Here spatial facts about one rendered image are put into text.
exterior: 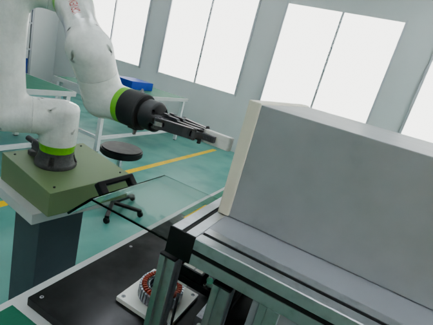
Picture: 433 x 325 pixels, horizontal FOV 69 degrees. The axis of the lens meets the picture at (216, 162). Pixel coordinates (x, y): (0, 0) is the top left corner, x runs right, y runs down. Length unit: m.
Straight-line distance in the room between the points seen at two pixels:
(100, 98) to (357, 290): 0.67
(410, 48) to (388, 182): 4.94
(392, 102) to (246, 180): 4.85
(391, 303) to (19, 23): 1.16
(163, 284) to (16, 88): 0.86
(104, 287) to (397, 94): 4.91
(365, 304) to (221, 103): 5.50
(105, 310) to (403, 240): 0.64
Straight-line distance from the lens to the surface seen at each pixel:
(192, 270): 0.75
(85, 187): 1.24
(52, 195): 1.18
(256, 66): 5.66
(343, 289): 0.50
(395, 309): 0.52
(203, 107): 6.03
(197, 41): 6.21
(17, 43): 1.20
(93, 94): 0.84
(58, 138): 1.26
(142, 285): 0.84
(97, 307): 0.85
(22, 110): 1.23
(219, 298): 0.53
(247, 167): 0.53
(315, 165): 0.50
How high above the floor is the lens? 1.35
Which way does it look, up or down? 16 degrees down
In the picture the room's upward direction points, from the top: 15 degrees clockwise
